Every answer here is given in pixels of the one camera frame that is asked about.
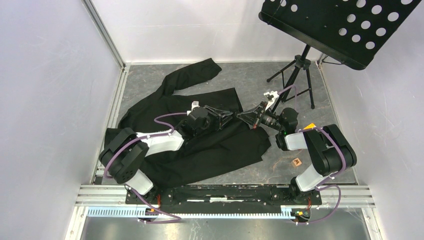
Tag black jacket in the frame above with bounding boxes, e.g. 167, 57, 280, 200
104, 58, 271, 188

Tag white toothed cable duct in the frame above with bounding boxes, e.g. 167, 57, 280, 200
86, 206, 295, 220

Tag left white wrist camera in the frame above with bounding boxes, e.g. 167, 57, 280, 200
190, 101, 200, 112

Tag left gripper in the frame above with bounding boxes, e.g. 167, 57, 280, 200
194, 105, 233, 137

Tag wooden letter tile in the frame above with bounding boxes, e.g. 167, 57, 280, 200
291, 158, 302, 168

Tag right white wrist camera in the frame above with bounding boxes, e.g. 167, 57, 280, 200
263, 91, 280, 110

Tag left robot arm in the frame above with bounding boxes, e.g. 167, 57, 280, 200
98, 101, 236, 204

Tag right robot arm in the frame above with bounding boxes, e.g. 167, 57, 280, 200
236, 102, 357, 204

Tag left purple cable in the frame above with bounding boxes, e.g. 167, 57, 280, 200
103, 111, 188, 225

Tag black music stand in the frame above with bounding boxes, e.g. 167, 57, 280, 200
258, 0, 420, 88

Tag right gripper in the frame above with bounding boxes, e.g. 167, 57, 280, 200
237, 101, 284, 132

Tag red yellow toy block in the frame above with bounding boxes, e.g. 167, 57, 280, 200
303, 123, 317, 130

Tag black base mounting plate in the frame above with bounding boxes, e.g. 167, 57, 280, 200
144, 184, 323, 214

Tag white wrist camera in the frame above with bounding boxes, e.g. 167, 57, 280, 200
263, 91, 280, 110
190, 101, 200, 112

